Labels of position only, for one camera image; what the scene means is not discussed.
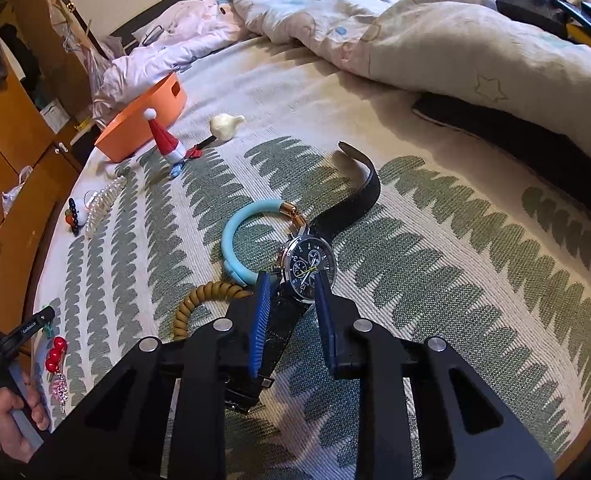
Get clear plastic bag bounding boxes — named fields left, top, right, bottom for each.
left=82, top=47, right=121, bottom=111

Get orange plastic storage box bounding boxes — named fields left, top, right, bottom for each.
left=94, top=71, right=187, bottom=163

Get wooden wardrobe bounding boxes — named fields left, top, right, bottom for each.
left=0, top=0, right=96, bottom=311

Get black bag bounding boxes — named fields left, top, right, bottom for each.
left=495, top=0, right=591, bottom=56

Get leaf pattern bedspread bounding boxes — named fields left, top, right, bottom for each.
left=30, top=35, right=591, bottom=480

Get white plastic bag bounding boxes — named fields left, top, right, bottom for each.
left=0, top=165, right=33, bottom=211

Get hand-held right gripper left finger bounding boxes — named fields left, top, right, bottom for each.
left=22, top=272, right=276, bottom=480

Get person's left hand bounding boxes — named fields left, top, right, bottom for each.
left=0, top=380, right=51, bottom=463

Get pink crystal hairpin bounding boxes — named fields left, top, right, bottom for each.
left=49, top=372, right=71, bottom=416

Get pearl hair clip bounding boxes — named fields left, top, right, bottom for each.
left=82, top=176, right=127, bottom=238

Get light blue bracelet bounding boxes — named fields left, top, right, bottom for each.
left=221, top=201, right=309, bottom=288

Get brown coil hair tie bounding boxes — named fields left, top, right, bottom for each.
left=172, top=281, right=253, bottom=343

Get black strap wristwatch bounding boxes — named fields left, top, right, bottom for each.
left=222, top=141, right=382, bottom=413

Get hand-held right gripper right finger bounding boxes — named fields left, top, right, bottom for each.
left=314, top=270, right=559, bottom=480

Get cream printed duvet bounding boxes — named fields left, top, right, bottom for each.
left=218, top=0, right=591, bottom=166

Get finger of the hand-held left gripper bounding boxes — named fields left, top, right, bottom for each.
left=0, top=306, right=56, bottom=356

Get black bead bracelet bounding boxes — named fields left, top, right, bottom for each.
left=65, top=197, right=83, bottom=237

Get dark hanging clothes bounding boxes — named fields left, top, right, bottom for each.
left=0, top=15, right=41, bottom=106

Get red bead hair clip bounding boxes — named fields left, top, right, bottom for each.
left=44, top=336, right=68, bottom=373

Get red santa hat clip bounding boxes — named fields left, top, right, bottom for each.
left=142, top=107, right=188, bottom=168

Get white garlic bulb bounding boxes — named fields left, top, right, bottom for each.
left=210, top=114, right=246, bottom=140

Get white paper bag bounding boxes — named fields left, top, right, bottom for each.
left=44, top=102, right=71, bottom=131

